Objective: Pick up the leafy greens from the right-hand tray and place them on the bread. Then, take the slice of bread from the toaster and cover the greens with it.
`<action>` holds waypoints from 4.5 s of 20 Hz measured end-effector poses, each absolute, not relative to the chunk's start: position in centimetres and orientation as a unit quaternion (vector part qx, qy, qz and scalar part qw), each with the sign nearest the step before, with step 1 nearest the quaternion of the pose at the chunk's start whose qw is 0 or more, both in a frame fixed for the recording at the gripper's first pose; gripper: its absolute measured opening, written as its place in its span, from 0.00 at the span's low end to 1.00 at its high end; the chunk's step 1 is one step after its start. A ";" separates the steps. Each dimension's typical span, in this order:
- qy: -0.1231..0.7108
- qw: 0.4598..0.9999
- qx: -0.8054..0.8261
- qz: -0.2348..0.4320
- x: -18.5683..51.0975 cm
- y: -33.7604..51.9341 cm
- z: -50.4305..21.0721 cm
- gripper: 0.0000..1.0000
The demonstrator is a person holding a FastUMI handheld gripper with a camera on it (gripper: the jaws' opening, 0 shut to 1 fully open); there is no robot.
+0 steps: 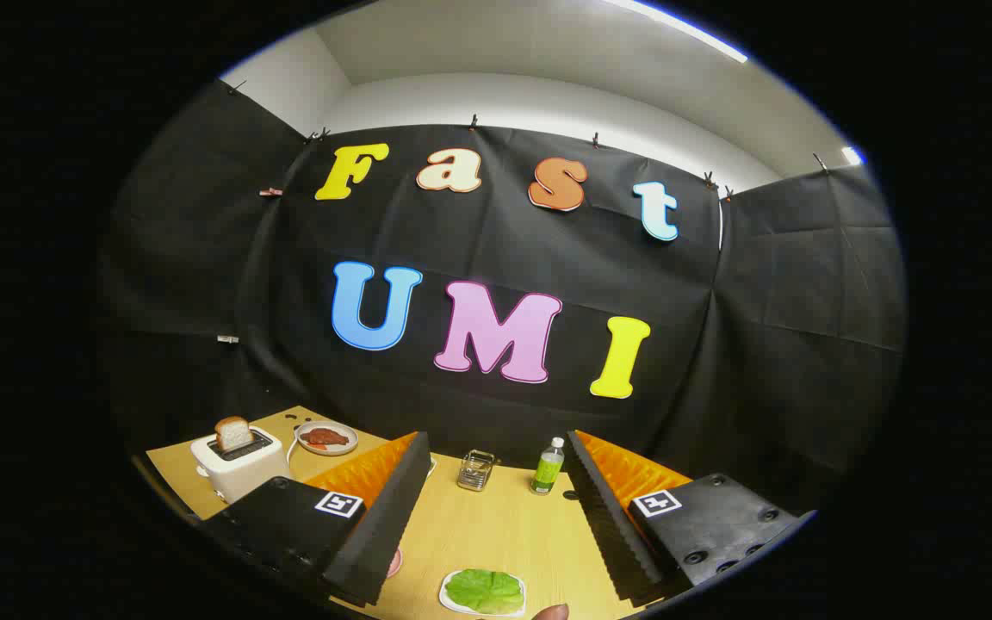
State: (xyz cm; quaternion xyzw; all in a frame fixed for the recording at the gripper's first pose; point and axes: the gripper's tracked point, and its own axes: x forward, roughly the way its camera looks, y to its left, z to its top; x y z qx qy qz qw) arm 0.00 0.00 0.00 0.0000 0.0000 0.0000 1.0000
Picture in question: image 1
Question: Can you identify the grey oval plate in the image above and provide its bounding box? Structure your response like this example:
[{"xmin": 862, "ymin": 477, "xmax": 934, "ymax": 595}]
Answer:
[{"xmin": 295, "ymin": 421, "xmax": 359, "ymax": 456}]

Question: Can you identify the metal wire basket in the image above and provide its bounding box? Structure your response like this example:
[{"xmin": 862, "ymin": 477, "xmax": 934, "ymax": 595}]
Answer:
[{"xmin": 457, "ymin": 449, "xmax": 497, "ymax": 493}]

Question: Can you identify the green lettuce leaf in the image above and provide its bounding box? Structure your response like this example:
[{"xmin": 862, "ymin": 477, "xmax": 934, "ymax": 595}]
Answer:
[{"xmin": 445, "ymin": 569, "xmax": 524, "ymax": 614}]

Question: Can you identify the white toaster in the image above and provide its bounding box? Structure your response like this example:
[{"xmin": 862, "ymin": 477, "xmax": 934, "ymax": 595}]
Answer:
[{"xmin": 190, "ymin": 426, "xmax": 292, "ymax": 505}]

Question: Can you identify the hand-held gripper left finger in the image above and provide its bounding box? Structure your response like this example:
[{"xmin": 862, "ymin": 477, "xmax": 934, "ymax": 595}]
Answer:
[{"xmin": 199, "ymin": 431, "xmax": 432, "ymax": 608}]

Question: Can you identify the green label plastic bottle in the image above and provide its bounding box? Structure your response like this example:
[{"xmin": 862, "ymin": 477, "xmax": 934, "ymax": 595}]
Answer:
[{"xmin": 530, "ymin": 437, "xmax": 566, "ymax": 496}]

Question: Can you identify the white bread slice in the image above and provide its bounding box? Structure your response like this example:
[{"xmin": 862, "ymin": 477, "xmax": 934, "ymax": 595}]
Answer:
[{"xmin": 214, "ymin": 416, "xmax": 256, "ymax": 453}]

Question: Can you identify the white square plate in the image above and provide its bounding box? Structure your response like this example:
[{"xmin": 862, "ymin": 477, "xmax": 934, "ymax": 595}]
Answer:
[{"xmin": 439, "ymin": 568, "xmax": 527, "ymax": 617}]

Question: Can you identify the black backdrop cloth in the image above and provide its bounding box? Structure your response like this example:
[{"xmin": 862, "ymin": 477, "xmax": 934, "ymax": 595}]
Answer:
[{"xmin": 100, "ymin": 82, "xmax": 908, "ymax": 518}]

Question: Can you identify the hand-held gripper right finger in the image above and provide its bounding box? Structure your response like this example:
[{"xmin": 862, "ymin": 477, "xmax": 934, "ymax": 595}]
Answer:
[{"xmin": 567, "ymin": 429, "xmax": 817, "ymax": 604}]

